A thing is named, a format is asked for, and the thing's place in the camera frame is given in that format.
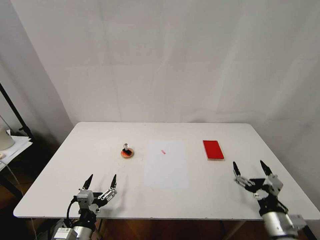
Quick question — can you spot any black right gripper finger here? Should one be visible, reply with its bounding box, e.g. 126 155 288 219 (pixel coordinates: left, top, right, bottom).
260 160 274 178
233 161 256 193

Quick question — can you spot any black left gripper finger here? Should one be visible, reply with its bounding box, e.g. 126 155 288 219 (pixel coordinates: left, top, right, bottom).
82 174 94 191
97 174 117 202

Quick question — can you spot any rectangular red ink pad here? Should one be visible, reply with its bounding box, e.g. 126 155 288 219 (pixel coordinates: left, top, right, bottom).
202 140 225 161

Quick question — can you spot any white table leg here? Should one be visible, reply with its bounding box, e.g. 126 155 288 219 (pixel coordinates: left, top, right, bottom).
219 220 244 240

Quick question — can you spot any white paper sheet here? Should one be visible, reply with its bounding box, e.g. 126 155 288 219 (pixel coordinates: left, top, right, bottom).
143 141 190 189

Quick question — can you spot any stack of white papers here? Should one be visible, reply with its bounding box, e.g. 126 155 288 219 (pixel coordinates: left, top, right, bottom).
0 129 33 172

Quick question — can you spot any beige rounded object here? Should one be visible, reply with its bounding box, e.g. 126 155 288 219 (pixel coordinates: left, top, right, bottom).
0 126 15 151

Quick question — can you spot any black stand pole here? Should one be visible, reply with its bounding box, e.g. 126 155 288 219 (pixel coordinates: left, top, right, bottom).
0 82 36 142

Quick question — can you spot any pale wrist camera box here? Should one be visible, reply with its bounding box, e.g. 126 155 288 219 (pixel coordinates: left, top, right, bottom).
76 189 94 207
265 174 284 197

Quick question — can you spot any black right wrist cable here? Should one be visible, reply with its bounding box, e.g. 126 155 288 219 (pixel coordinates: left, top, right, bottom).
274 199 289 216

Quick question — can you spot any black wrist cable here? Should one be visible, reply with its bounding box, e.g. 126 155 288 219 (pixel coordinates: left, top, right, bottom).
274 199 289 216
66 195 78 227

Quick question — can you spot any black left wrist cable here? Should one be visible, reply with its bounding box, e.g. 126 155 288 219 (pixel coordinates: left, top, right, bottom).
66 195 78 227

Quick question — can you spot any white cable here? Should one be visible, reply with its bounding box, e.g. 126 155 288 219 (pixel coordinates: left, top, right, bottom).
0 159 38 240

